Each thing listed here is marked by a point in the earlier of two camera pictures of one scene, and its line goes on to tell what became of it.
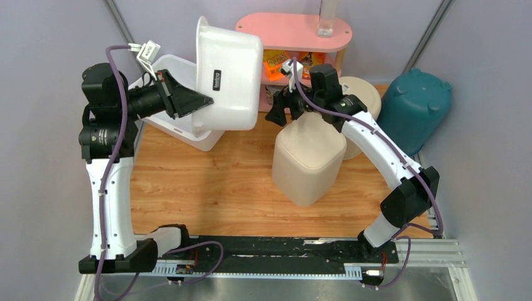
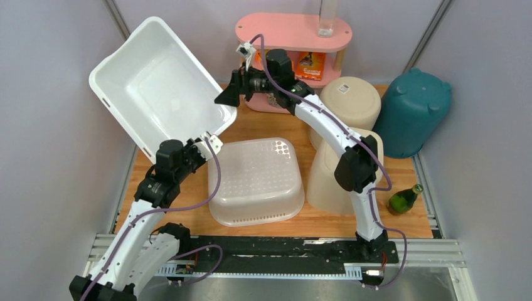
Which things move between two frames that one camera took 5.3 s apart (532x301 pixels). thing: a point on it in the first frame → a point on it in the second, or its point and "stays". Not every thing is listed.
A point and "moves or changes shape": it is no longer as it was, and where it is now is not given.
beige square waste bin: x=308 y=158 moves or changes shape
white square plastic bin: x=180 y=126 moves or changes shape
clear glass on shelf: x=326 y=18 stays
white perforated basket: x=229 y=70 → x=259 y=184
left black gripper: x=179 y=100 → x=189 y=147
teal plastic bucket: x=414 y=107 stays
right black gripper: x=281 y=100 → x=241 y=84
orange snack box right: x=309 y=58 stays
